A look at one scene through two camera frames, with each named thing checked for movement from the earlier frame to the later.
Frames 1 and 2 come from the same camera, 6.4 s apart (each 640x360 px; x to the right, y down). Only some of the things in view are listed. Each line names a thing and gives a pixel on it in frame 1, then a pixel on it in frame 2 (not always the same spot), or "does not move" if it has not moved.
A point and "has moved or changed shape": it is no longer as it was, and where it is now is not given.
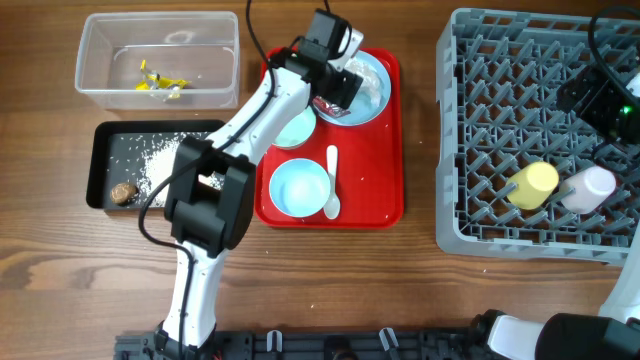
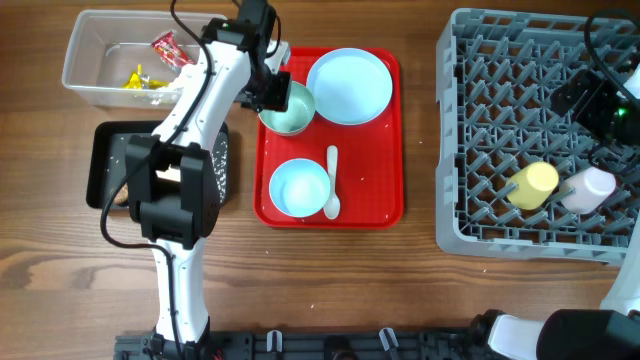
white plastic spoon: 332,208 does not move
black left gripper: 342,87 -> 279,96
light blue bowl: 299,188 does not move
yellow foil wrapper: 155,81 has moved or changed shape
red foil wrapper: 327,108 -> 169,51
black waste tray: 128,158 does not move
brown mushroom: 123,193 does not move
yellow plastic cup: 535,182 does not move
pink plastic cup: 592,186 does not move
